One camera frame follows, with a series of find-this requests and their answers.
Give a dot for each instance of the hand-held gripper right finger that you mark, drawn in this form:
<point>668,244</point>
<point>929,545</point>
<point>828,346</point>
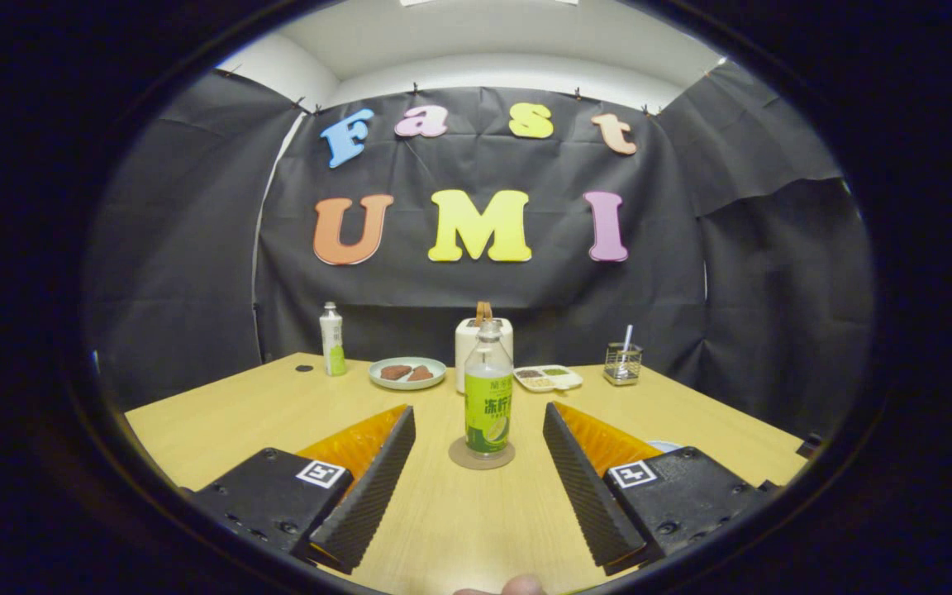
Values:
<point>587,487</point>

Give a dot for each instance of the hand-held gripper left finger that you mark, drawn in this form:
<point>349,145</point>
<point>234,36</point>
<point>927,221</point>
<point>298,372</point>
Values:
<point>373,487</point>

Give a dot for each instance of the white cup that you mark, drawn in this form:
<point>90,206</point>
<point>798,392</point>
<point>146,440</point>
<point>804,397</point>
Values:
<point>664,447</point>

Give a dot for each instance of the round brown coaster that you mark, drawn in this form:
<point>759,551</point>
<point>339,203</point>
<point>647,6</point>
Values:
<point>459,457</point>

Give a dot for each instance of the green label juice bottle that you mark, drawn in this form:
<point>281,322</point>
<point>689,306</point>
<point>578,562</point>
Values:
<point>488,413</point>

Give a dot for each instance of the small white green bottle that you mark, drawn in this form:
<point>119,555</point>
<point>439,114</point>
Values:
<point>333,343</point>

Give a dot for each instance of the pale green plate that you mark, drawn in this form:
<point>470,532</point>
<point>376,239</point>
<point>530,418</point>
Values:
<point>406,385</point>

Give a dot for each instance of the white divided snack tray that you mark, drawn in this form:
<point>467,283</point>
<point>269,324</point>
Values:
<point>549,386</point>

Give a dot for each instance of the wooden table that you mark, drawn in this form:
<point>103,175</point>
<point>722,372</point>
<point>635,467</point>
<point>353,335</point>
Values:
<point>484,529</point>

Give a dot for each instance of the brown meat piece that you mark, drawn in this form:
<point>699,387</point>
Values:
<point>421,374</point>
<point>395,372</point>

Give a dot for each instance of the white straw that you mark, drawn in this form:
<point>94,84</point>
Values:
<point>627,337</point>

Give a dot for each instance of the white toaster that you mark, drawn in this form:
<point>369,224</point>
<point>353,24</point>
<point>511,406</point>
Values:
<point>466,355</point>

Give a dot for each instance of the toasted bread slice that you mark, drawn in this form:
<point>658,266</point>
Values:
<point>484,311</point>

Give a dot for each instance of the small black box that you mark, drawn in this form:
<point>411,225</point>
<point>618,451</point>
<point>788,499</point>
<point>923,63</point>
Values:
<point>809,446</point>

